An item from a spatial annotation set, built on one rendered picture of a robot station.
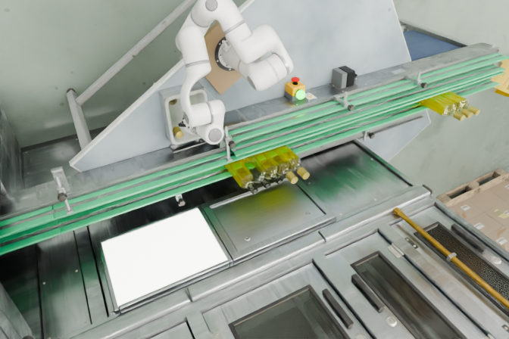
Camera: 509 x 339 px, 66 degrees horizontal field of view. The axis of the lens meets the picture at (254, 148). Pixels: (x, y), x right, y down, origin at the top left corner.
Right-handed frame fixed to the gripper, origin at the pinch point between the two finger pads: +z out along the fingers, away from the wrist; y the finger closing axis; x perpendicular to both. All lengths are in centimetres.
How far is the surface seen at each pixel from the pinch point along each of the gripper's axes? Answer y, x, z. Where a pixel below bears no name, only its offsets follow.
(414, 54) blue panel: 147, -1, 20
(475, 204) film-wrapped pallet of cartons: 362, -229, 120
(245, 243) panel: 3, -45, -32
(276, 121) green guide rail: 37.0, -9.8, -4.6
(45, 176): -63, -26, 53
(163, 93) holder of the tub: -8.2, 12.0, 2.0
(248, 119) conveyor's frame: 25.2, -6.7, -0.4
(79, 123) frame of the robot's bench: -41, -2, 43
